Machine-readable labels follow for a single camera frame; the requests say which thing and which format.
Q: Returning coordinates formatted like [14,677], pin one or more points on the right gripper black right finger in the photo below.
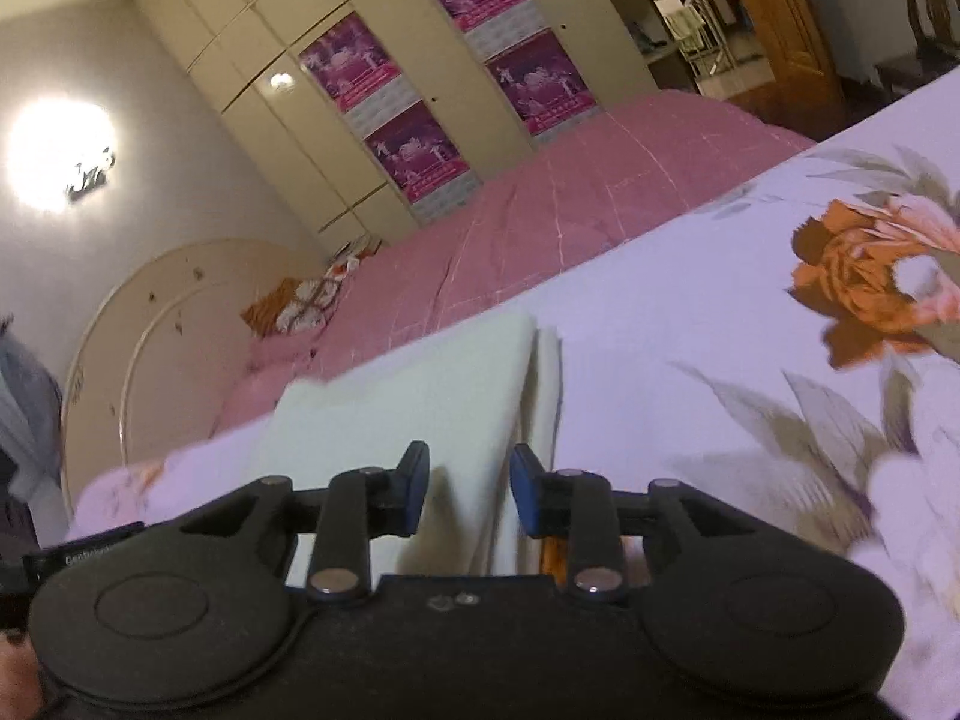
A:
[577,508]

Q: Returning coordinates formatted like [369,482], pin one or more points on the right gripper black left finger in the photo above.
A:
[355,509]

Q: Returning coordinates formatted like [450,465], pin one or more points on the cream knitted garment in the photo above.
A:
[470,393]

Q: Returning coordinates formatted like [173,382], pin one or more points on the person's left hand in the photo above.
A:
[21,695]

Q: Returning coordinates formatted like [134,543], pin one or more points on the pink pillow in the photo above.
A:
[274,363]

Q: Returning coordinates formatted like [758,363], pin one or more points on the orange white patterned pillow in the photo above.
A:
[297,305]

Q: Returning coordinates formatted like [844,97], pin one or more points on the cream curved headboard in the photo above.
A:
[158,361]

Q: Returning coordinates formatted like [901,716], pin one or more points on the books on nightstand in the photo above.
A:
[361,248]

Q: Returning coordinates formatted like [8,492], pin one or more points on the lilac floral bed sheet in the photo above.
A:
[791,348]

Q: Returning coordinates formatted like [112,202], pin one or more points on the lower left purple poster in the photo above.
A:
[423,163]

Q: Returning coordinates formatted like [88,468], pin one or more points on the pink checked bed cover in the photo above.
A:
[600,184]

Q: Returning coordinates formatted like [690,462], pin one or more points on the upper left purple poster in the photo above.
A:
[360,77]

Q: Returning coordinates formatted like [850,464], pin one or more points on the cream wardrobe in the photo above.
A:
[241,54]

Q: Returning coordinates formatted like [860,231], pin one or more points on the lower right purple poster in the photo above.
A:
[542,84]

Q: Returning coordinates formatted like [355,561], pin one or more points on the white metal rack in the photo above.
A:
[698,33]

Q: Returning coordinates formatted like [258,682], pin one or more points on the brown wooden door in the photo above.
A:
[808,93]

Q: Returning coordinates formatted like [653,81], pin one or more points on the dark wooden chair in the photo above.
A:
[935,51]

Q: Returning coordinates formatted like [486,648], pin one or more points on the wall lamp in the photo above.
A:
[87,177]

